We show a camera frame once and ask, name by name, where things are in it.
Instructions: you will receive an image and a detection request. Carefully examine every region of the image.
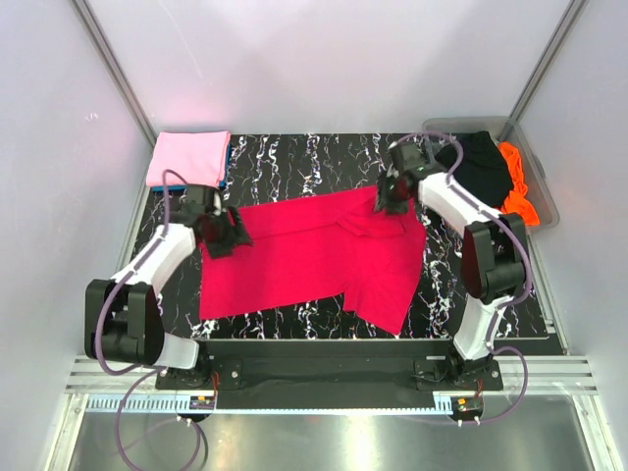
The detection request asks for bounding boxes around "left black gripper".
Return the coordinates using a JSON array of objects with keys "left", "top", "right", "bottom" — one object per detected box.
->
[{"left": 203, "top": 205, "right": 252, "bottom": 259}]

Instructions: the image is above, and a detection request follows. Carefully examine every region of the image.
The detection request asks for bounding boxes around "red t-shirt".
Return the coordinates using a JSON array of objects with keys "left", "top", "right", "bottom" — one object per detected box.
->
[{"left": 199, "top": 186, "right": 427, "bottom": 336}]

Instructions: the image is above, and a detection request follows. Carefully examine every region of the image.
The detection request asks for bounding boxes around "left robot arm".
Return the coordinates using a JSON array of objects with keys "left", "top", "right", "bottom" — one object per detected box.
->
[{"left": 84, "top": 206, "right": 252, "bottom": 389}]

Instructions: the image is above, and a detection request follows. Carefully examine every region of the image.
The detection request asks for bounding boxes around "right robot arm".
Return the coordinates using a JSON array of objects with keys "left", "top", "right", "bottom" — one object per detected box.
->
[{"left": 375, "top": 172, "right": 532, "bottom": 390}]

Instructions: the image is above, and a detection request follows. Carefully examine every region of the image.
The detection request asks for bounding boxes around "black marbled table mat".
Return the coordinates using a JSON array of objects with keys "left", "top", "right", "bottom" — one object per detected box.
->
[{"left": 110, "top": 131, "right": 550, "bottom": 340}]

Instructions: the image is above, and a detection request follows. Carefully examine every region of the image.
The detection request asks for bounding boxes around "pink folded t-shirt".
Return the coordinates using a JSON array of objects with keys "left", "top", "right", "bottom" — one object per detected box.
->
[{"left": 145, "top": 131, "right": 231, "bottom": 187}]

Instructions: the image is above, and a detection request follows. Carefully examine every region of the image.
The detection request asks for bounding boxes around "blue folded t-shirt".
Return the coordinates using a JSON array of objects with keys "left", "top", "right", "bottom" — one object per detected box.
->
[{"left": 150, "top": 143, "right": 232, "bottom": 193}]

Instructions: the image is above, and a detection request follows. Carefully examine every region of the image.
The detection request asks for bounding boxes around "black t-shirt in bin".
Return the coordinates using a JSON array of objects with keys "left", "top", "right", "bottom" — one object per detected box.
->
[{"left": 453, "top": 131, "right": 514, "bottom": 208}]

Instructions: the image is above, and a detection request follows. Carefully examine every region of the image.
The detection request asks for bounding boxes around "orange t-shirt in bin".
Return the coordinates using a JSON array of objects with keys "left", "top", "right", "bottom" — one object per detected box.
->
[{"left": 497, "top": 142, "right": 541, "bottom": 227}]

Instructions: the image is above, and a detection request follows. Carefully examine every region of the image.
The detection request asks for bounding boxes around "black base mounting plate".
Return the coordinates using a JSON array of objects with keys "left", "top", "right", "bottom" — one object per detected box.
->
[{"left": 156, "top": 340, "right": 503, "bottom": 412}]

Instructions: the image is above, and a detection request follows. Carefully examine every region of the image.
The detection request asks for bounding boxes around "clear plastic bin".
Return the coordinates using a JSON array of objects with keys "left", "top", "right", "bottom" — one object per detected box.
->
[{"left": 422, "top": 116, "right": 559, "bottom": 234}]

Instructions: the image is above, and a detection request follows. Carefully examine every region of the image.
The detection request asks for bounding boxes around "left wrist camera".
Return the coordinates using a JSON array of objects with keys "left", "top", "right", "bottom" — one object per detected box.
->
[{"left": 181, "top": 184, "right": 223, "bottom": 216}]

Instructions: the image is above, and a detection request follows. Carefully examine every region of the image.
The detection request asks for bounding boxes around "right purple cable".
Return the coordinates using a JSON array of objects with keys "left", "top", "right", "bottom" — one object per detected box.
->
[{"left": 392, "top": 131, "right": 536, "bottom": 426}]

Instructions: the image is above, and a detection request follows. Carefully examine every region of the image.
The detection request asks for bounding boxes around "purple cable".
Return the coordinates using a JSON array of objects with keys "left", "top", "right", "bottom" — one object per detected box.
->
[
  {"left": 392, "top": 131, "right": 536, "bottom": 426},
  {"left": 95, "top": 169, "right": 210, "bottom": 470}
]

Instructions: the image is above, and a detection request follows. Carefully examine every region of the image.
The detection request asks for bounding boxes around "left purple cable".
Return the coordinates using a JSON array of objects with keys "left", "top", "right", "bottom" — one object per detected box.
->
[{"left": 95, "top": 169, "right": 210, "bottom": 470}]

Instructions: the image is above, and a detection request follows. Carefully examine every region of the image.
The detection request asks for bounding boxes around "aluminium front rail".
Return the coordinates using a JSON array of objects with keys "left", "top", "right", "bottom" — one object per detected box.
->
[{"left": 66, "top": 355, "right": 597, "bottom": 416}]

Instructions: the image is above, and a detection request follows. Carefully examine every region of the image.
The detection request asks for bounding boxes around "left aluminium frame post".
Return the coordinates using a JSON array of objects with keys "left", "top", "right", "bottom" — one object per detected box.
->
[{"left": 69, "top": 0, "right": 157, "bottom": 147}]

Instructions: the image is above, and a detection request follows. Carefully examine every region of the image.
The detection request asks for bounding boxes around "aluminium frame post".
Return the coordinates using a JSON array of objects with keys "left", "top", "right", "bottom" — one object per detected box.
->
[
  {"left": 509, "top": 0, "right": 589, "bottom": 122},
  {"left": 69, "top": 0, "right": 157, "bottom": 147}
]

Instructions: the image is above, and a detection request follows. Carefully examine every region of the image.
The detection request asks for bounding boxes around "right aluminium frame post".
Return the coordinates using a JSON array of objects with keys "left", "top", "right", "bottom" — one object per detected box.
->
[{"left": 509, "top": 0, "right": 589, "bottom": 122}]

